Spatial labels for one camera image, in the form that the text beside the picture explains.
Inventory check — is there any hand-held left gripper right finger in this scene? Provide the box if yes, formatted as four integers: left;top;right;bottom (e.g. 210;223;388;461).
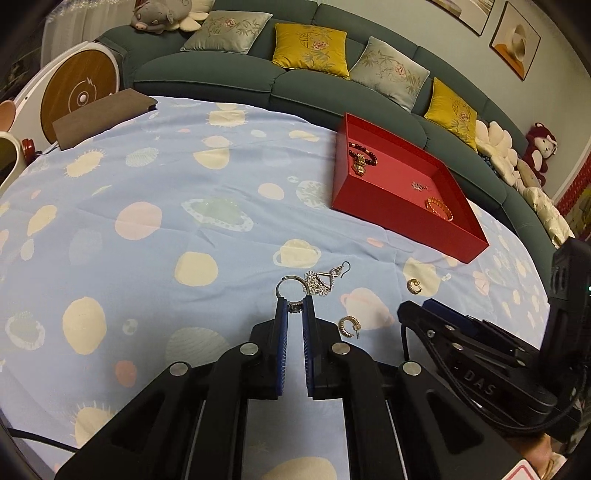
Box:
302;300;522;480

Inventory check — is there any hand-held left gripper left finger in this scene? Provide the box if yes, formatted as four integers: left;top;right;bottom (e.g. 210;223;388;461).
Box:
54;299;289;480

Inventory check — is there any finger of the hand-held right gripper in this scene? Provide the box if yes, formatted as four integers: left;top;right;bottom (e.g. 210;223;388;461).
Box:
422;298;541;356
397;301;467;370

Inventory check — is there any silver ring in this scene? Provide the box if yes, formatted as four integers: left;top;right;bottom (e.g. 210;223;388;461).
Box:
276;275;309;315

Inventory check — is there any red tray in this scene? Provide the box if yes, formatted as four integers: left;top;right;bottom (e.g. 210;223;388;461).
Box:
331;112;490;265

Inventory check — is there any gold cuff bracelet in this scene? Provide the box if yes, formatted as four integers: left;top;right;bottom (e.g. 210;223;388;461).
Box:
425;196;455;223

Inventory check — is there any dark bead bracelet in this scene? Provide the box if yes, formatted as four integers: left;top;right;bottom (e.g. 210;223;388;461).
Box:
348;141;379;169

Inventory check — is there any silver drop earring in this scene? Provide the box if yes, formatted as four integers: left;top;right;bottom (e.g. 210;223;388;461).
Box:
305;261;352;296

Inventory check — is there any cream satin cloth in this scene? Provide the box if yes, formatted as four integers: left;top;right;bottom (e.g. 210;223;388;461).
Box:
522;185;575;247

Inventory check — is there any blue planet print tablecloth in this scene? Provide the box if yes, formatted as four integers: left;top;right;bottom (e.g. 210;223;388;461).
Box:
0;95;555;480

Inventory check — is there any white flower-shaped cushion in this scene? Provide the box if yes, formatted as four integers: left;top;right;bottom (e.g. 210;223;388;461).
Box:
475;120;525;185

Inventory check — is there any red monkey plush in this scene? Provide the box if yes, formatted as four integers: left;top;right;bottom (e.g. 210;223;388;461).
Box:
523;122;559;185

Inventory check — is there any small yellow floral cushion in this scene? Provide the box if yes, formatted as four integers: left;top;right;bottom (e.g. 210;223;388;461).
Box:
424;77;480;153

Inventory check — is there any small grey floral cushion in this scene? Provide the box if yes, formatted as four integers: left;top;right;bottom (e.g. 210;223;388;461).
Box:
349;36;431;113

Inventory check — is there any orange framed picture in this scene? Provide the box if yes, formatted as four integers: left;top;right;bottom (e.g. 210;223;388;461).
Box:
488;1;542;81

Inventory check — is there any dark green sofa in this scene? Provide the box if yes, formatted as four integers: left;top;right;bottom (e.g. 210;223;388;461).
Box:
99;0;578;250

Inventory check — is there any brown pouch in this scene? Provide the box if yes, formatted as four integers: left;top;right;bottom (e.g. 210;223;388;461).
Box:
52;90;158;151

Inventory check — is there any large yellow floral cushion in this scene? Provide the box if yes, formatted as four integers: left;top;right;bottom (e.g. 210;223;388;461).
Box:
271;23;349;79

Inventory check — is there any large grey floral cushion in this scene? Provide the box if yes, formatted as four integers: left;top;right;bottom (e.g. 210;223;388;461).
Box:
180;10;274;55

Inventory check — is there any white device with wooden disc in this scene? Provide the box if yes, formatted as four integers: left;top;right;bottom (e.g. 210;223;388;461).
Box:
9;39;125;158

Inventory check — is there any white device with round ears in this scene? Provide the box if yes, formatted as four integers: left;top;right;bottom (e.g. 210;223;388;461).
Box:
0;100;38;195

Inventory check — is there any white flower plush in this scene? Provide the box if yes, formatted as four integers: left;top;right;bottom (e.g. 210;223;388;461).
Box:
166;0;215;32

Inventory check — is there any grey pig plush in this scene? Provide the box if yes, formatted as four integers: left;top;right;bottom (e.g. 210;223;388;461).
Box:
130;0;194;35

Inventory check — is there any white curtain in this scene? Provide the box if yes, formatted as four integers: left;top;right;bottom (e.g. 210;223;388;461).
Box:
41;0;139;70

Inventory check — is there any red patterned wall hanging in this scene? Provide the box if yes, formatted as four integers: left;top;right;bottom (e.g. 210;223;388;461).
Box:
554;171;591;232

